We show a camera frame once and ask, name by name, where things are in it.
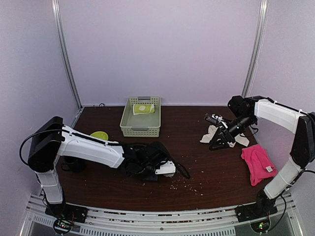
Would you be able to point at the pale green plastic basket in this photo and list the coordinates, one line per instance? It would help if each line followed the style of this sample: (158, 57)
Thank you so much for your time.
(147, 125)

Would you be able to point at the aluminium frame post left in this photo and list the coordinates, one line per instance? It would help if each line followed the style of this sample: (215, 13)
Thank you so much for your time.
(65, 57)

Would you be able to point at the lime green bowl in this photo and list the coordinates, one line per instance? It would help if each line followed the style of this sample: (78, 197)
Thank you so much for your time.
(100, 135)

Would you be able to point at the aluminium frame post right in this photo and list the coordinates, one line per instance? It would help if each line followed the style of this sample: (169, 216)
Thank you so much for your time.
(257, 45)

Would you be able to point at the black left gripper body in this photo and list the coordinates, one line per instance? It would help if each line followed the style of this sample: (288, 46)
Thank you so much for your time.
(146, 170)

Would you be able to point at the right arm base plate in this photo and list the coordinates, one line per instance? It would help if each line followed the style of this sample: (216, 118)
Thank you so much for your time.
(252, 212)

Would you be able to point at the aluminium front rail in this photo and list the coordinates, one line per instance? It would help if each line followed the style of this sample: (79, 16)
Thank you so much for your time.
(222, 221)

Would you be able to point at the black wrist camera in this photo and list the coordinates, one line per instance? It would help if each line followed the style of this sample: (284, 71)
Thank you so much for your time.
(157, 152)
(238, 106)

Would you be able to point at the cream white towel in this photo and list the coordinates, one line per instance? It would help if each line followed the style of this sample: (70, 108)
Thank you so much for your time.
(240, 139)

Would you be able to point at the dark blue mug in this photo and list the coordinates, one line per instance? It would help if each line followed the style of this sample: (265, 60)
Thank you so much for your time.
(75, 165)

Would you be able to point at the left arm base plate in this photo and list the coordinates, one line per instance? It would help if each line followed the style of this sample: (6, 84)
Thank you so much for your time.
(68, 212)

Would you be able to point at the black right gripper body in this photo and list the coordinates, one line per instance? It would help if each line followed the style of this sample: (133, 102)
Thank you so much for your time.
(245, 122)

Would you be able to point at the green patterned towel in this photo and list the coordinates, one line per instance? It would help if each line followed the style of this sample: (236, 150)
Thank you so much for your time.
(142, 109)

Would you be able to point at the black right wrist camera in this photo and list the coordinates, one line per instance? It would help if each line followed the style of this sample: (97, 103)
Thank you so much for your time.
(238, 106)

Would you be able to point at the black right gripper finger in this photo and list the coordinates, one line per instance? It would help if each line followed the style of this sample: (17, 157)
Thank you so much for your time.
(216, 137)
(219, 146)

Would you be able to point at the aluminium frame post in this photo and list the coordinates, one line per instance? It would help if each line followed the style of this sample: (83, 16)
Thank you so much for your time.
(65, 57)
(257, 45)

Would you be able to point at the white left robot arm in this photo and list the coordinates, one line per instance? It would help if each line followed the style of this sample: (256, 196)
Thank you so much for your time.
(55, 139)

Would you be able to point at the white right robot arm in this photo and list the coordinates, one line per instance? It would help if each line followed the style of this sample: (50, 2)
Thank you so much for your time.
(279, 141)

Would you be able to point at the pink towel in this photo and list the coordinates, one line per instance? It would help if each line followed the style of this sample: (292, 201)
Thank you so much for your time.
(258, 163)

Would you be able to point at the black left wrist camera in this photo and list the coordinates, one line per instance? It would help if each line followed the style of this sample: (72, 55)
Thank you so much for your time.
(157, 152)

